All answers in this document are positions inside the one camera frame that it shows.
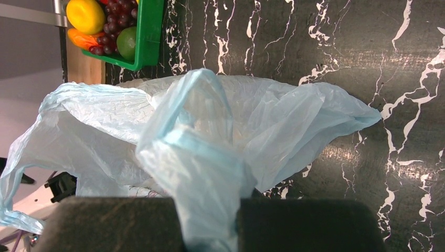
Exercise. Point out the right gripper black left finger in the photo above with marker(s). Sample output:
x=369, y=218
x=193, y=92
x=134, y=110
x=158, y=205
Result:
x=112, y=224

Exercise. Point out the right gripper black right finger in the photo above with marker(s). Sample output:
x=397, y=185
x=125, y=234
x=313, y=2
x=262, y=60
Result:
x=307, y=225

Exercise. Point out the light blue plastic bag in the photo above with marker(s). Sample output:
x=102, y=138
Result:
x=205, y=140

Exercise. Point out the orange fake mango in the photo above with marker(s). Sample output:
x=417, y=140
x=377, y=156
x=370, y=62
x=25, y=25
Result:
x=82, y=40

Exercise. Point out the green fake avocado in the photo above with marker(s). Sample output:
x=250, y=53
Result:
x=126, y=43

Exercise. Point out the yellow fake lemon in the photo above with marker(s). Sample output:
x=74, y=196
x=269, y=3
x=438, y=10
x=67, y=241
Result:
x=87, y=16

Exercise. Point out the dark fake grapes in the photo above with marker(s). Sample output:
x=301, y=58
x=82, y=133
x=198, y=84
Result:
x=119, y=16

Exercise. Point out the wooden board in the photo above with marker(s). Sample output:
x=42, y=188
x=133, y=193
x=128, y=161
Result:
x=83, y=68

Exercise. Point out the green plastic fruit crate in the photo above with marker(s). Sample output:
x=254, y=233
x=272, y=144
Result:
x=148, y=38

